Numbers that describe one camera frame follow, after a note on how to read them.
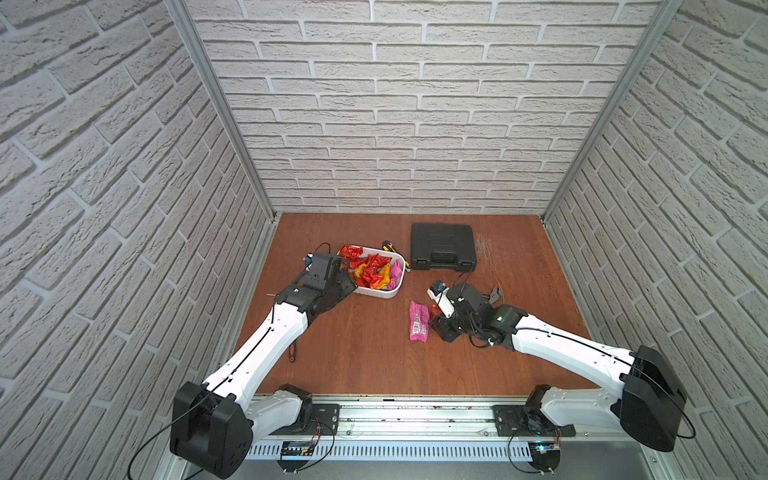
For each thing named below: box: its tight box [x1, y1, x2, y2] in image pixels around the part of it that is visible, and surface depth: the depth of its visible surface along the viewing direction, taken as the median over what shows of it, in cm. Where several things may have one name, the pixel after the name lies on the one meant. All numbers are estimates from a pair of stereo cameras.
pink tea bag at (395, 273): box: [388, 259, 403, 291], surface depth 98 cm
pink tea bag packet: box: [409, 300, 430, 343], surface depth 89 cm
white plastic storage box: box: [337, 244, 406, 299], surface depth 99 cm
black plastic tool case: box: [410, 223, 477, 272], surface depth 105 cm
